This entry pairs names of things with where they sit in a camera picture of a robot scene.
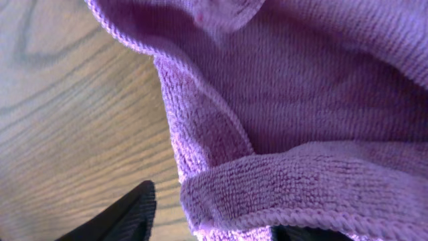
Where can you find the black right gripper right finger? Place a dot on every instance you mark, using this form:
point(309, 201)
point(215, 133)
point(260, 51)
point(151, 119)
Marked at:
point(294, 233)

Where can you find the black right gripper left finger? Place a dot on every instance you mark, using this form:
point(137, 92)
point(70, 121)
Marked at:
point(128, 219)

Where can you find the purple microfiber cloth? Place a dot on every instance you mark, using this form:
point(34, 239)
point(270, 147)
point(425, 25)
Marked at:
point(306, 113)

